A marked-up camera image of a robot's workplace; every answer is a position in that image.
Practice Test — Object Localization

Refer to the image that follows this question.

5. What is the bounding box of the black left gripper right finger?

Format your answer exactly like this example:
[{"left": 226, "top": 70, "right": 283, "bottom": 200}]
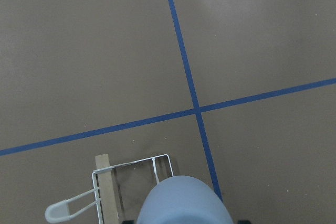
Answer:
[{"left": 237, "top": 220, "right": 251, "bottom": 224}]

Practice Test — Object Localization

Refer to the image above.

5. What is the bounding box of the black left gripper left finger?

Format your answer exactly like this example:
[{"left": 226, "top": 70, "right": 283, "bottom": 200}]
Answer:
[{"left": 122, "top": 220, "right": 136, "bottom": 224}]

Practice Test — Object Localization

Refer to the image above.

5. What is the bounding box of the light blue plastic cup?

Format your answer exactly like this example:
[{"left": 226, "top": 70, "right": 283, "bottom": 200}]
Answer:
[{"left": 136, "top": 176, "right": 233, "bottom": 223}]

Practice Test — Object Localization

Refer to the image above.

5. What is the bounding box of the white wire cup holder rack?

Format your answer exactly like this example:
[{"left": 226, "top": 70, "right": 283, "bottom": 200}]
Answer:
[{"left": 45, "top": 154, "right": 174, "bottom": 223}]

